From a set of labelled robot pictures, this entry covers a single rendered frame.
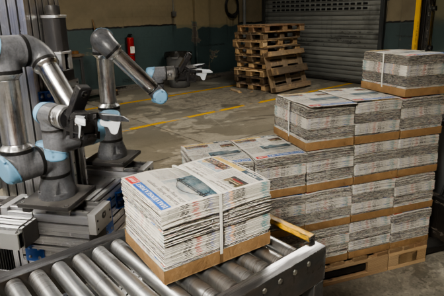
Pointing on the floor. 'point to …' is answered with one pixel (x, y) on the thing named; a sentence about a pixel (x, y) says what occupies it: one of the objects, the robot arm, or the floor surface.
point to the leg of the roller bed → (314, 290)
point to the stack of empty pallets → (263, 41)
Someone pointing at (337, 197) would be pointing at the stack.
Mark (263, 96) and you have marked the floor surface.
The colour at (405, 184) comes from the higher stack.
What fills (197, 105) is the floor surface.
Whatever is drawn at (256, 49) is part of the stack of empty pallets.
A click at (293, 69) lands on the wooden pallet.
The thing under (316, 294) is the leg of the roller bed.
